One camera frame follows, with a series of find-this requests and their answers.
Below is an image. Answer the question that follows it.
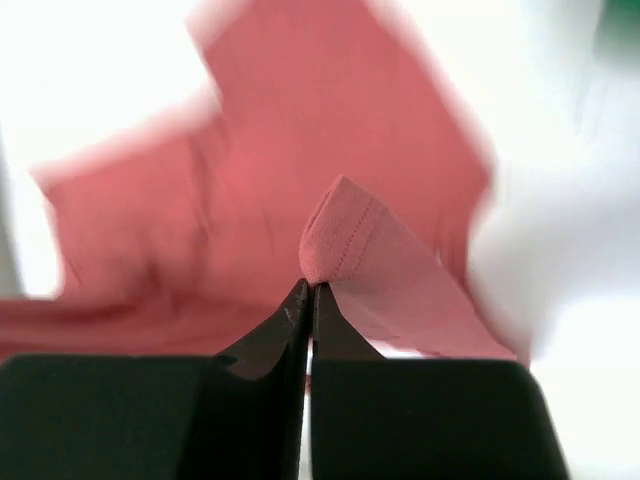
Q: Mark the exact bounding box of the red t shirt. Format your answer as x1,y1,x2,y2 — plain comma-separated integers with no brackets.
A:
1,1,526,360

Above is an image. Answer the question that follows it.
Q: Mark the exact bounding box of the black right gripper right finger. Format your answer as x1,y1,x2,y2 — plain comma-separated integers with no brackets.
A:
310,285,569,480

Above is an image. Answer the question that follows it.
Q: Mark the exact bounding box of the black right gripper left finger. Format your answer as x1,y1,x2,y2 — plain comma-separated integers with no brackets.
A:
1,281,309,479

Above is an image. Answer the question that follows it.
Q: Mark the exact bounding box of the green t shirt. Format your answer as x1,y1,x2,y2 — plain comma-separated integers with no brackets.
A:
598,0,640,44

